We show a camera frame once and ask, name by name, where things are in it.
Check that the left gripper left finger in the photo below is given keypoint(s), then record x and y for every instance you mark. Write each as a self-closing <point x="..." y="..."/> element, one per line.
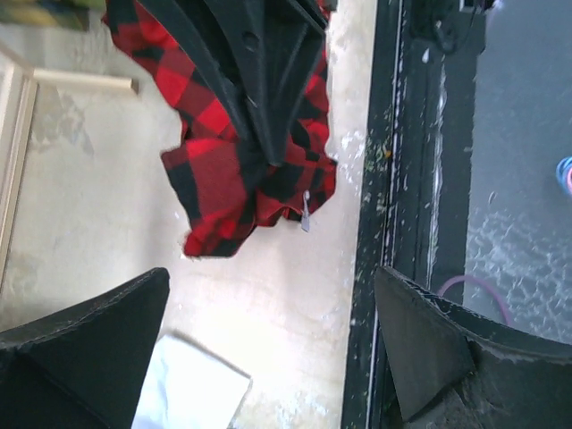
<point x="84" y="366"/>

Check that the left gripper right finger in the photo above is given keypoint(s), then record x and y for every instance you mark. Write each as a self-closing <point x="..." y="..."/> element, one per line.
<point x="454" y="368"/>

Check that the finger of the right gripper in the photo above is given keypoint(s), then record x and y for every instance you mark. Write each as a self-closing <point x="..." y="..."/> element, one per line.
<point x="293" y="39"/>
<point x="224" y="40"/>

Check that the red black plaid shirt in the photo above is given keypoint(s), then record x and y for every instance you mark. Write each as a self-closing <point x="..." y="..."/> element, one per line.
<point x="224" y="183"/>

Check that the white hanging shirt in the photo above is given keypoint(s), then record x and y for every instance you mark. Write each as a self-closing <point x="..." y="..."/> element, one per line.
<point x="188" y="386"/>

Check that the wooden clothes rack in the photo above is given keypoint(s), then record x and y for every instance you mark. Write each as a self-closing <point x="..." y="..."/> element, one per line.
<point x="19" y="87"/>

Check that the pink blue hangers bottom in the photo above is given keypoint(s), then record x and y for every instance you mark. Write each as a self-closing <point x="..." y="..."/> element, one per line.
<point x="563" y="174"/>

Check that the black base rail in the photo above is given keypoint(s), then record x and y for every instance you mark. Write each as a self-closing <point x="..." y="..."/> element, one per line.
<point x="416" y="178"/>

